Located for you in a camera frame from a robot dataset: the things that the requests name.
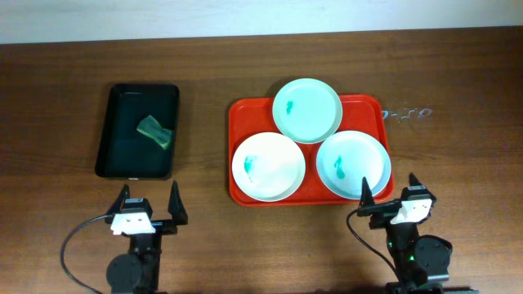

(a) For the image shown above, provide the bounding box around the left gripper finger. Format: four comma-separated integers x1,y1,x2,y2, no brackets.
105,184,130,224
168,181,188,225

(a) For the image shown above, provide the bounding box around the green yellow sponge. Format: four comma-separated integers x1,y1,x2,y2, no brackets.
136,115,173,149

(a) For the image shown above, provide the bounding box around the white plate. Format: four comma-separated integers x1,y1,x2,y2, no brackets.
231,132,306,203

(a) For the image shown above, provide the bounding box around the mint green plate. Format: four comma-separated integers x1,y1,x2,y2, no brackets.
272,78,342,144

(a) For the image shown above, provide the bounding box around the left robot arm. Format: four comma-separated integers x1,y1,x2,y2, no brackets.
105,182,188,294

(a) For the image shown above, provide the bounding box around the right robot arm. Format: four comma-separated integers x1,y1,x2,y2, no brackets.
355,174,453,293

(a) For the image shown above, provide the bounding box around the red plastic tray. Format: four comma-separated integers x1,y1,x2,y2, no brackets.
228,93,396,207

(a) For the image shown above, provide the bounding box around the light blue plate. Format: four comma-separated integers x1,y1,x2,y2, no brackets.
315,131,391,200

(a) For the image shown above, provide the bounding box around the black rectangular basin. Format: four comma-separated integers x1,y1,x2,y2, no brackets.
95,83,180,179

